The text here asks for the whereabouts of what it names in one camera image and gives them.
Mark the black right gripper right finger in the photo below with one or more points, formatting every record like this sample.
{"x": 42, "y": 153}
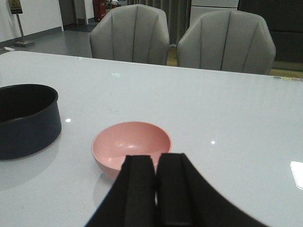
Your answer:
{"x": 186, "y": 199}

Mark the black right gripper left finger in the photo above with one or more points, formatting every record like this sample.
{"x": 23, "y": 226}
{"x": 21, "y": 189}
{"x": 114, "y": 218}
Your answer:
{"x": 131, "y": 199}

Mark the pink bowl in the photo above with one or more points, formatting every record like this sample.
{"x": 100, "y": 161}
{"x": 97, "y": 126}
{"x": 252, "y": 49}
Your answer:
{"x": 110, "y": 147}

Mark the dark blue saucepan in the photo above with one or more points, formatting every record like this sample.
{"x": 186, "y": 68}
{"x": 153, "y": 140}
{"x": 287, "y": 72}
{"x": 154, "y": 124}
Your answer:
{"x": 29, "y": 119}

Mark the grey chair right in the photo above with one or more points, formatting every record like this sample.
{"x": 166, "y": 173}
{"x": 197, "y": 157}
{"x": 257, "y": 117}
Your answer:
{"x": 228, "y": 40}

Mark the grey chair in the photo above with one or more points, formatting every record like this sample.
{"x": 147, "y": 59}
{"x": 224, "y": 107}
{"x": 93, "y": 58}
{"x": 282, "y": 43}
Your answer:
{"x": 133, "y": 33}
{"x": 228, "y": 40}

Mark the grey chair left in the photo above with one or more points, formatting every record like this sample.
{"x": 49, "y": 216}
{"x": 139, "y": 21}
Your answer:
{"x": 133, "y": 33}

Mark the sign stand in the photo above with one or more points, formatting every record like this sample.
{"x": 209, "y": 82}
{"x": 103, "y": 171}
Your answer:
{"x": 16, "y": 8}

